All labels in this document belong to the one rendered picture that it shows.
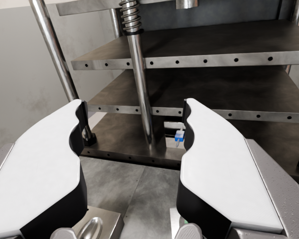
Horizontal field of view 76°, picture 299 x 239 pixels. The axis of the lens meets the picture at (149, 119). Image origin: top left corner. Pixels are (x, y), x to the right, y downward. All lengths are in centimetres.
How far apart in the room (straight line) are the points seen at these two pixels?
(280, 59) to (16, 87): 231
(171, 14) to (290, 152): 119
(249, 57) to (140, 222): 75
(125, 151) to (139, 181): 25
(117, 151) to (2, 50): 169
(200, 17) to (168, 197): 126
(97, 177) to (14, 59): 178
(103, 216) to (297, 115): 86
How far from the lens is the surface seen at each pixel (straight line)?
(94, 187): 99
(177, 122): 99
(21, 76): 252
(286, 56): 87
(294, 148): 121
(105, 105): 110
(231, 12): 162
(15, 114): 250
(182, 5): 109
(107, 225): 77
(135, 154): 109
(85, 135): 123
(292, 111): 99
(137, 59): 86
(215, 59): 84
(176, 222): 69
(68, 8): 106
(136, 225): 82
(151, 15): 169
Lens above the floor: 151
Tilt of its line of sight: 32 degrees down
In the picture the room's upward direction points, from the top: 9 degrees counter-clockwise
